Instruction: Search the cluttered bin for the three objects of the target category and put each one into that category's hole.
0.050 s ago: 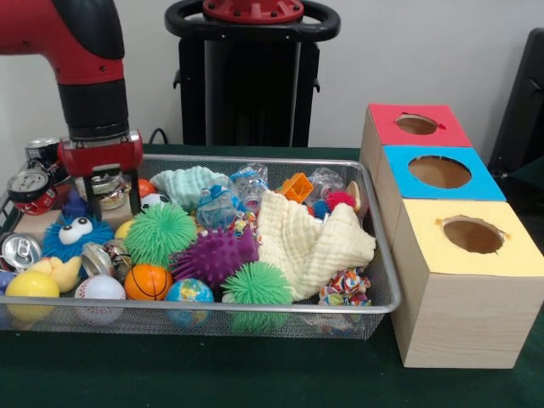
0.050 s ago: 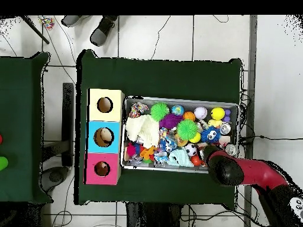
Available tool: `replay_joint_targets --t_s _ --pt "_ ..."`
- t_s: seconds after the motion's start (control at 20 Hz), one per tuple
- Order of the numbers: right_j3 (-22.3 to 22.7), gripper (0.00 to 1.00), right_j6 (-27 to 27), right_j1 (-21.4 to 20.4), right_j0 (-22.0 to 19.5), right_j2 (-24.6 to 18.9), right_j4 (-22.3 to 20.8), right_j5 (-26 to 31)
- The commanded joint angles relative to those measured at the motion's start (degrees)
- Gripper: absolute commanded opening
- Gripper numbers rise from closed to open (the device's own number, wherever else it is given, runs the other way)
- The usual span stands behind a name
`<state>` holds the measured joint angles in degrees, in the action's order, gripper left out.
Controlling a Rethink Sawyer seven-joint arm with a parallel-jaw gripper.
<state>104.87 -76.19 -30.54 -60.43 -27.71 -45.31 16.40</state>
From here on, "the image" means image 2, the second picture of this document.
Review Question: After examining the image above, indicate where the cream muslin cloth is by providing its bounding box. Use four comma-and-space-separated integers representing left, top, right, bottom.
125, 114, 162, 148

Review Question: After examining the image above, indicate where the green spiky ball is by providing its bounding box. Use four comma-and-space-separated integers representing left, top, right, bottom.
150, 102, 171, 122
177, 119, 199, 141

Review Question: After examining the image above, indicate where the shallow clear mesh bin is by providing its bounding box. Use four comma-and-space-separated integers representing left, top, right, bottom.
120, 96, 240, 175

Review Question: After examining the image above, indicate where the wooden box with three holes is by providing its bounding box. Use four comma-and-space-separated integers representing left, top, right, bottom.
85, 88, 126, 186

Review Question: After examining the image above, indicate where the purple spiky ball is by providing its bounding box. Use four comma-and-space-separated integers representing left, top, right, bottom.
160, 113, 185, 131

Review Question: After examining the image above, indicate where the orange plastic toy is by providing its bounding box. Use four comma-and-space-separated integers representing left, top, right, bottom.
139, 144, 157, 161

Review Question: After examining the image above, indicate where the blue globe ball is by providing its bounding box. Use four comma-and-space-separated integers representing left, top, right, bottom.
172, 104, 186, 117

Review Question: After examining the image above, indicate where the orange basketball toy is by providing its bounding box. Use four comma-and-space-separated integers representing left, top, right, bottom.
183, 111, 197, 122

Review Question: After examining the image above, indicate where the mint green cloth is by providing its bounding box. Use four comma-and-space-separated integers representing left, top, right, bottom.
167, 148, 194, 167

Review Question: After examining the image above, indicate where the small soccer ball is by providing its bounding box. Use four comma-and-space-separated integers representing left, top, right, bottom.
185, 143, 199, 157

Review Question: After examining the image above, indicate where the white baseball toy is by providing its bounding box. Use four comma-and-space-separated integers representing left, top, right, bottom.
194, 106, 209, 120

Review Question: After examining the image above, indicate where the blue fuzzy monster toy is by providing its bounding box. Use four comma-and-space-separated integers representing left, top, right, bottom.
201, 126, 222, 145

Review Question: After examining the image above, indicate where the smooth yellow ball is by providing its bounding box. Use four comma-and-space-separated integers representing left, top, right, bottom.
210, 106, 225, 121

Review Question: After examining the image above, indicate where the black power adapter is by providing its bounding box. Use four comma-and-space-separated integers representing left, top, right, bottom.
238, 135, 256, 145

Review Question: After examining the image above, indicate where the side table with green cloth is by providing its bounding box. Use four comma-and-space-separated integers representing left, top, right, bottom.
0, 51, 50, 205

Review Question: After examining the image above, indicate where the small colourful object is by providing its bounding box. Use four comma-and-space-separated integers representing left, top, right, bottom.
38, 16, 55, 30

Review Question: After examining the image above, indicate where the black rod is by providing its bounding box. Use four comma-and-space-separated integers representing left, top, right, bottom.
18, 15, 50, 45

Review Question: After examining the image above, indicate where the small green object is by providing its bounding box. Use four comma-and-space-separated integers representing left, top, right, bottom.
0, 155, 9, 172

